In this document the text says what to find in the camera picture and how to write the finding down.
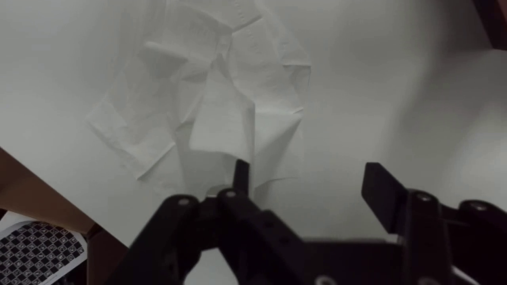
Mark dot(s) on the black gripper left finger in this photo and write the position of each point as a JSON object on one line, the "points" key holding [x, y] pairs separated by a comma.
{"points": [[227, 238]]}

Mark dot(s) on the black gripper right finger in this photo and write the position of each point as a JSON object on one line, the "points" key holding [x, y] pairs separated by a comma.
{"points": [[428, 231]]}

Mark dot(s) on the white tissue square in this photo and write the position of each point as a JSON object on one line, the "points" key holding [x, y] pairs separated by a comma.
{"points": [[222, 116]]}

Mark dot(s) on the clear plastic bag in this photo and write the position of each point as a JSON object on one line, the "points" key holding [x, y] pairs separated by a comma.
{"points": [[143, 105]]}

